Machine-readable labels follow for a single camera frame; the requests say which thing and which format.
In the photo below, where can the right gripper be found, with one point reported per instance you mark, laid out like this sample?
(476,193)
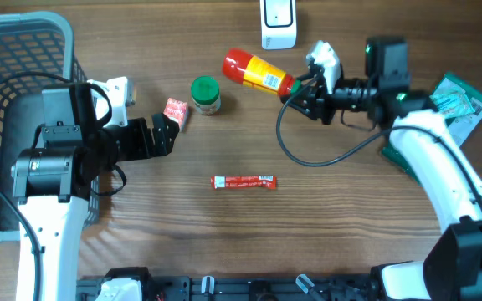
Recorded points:
(317,106)

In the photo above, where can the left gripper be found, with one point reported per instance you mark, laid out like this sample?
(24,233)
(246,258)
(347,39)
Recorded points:
(164,144)

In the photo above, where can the orange snack packet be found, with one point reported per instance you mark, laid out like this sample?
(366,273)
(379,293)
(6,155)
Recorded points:
(178,111)

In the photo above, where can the green lid spice jar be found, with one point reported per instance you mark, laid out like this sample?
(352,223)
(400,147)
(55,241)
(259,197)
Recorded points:
(206,95)

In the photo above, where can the red sauce bottle green cap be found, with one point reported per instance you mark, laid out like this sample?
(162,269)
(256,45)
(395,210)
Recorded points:
(252,71)

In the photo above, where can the red snack bar wrapper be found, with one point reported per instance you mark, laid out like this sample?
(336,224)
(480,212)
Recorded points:
(237,182)

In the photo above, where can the mint wet wipes pack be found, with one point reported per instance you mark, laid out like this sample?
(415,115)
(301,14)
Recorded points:
(452,103)

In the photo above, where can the green 3M gloves package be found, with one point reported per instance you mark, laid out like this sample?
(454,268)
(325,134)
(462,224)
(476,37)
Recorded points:
(460,128)

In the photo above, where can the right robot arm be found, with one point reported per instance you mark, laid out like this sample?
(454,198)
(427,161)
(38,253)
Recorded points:
(413,126)

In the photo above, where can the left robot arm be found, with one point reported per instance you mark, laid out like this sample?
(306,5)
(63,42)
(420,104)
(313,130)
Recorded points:
(53,181)

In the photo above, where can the white barcode scanner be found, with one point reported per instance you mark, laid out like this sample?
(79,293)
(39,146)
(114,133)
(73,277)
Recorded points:
(278,24)

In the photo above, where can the grey plastic mesh basket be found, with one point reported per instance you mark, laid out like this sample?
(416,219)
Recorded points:
(34,49)

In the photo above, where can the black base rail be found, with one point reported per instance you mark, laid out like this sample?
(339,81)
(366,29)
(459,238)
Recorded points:
(340,287)

